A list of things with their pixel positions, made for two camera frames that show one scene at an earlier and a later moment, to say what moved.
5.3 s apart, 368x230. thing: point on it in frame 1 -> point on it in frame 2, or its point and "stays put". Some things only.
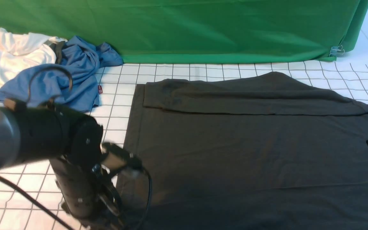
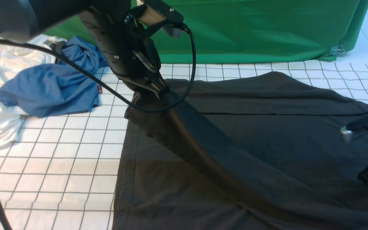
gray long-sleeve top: [268, 151] stays put
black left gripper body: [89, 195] -> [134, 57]
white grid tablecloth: [366, 80] stays put
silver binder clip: [335, 51] stays put
